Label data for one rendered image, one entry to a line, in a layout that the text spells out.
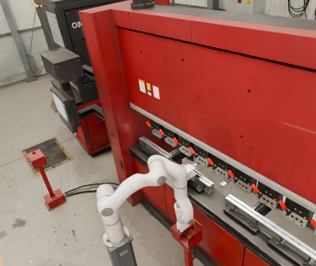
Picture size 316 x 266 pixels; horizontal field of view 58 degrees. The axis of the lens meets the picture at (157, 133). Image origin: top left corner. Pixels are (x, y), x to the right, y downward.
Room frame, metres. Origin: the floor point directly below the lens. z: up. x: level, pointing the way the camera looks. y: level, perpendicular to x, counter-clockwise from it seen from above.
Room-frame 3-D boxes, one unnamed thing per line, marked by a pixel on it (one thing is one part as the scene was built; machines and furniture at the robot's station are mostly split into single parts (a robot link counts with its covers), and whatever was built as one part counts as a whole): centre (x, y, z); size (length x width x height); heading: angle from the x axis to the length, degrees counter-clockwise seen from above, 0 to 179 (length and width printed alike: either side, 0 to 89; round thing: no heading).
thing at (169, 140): (2.16, -0.13, 1.26); 0.15 x 0.09 x 0.17; 34
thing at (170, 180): (1.89, -0.14, 1.00); 0.26 x 0.18 x 0.01; 124
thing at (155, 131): (2.32, -0.02, 1.26); 0.15 x 0.09 x 0.17; 34
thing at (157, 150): (2.43, 0.05, 0.92); 0.50 x 0.06 x 0.10; 34
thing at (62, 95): (2.65, 0.89, 1.42); 0.45 x 0.12 x 0.36; 31
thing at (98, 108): (2.90, 0.69, 1.18); 0.40 x 0.24 x 0.07; 34
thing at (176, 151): (2.56, -0.32, 0.81); 0.64 x 0.08 x 0.14; 124
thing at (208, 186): (1.92, -0.29, 0.92); 0.39 x 0.06 x 0.10; 34
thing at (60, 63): (2.74, 0.85, 1.53); 0.51 x 0.25 x 0.85; 31
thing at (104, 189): (1.37, 0.39, 1.30); 0.19 x 0.12 x 0.24; 9
